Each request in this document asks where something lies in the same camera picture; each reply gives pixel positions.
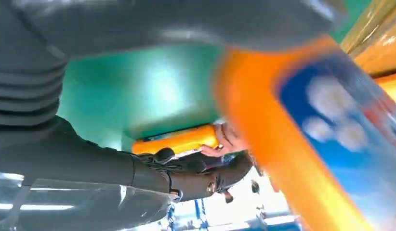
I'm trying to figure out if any person's right hand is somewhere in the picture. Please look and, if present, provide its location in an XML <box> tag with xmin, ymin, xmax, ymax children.
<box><xmin>200</xmin><ymin>122</ymin><xmax>250</xmax><ymax>158</ymax></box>

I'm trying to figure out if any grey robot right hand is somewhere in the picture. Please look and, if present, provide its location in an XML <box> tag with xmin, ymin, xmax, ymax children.
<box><xmin>0</xmin><ymin>0</ymin><xmax>345</xmax><ymax>231</ymax></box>

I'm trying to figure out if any green table mat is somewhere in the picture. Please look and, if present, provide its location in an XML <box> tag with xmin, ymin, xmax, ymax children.
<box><xmin>57</xmin><ymin>0</ymin><xmax>372</xmax><ymax>153</ymax></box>

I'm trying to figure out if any yellow plastic sheet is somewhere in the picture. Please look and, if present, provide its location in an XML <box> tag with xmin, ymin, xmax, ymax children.
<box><xmin>340</xmin><ymin>0</ymin><xmax>396</xmax><ymax>106</ymax></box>

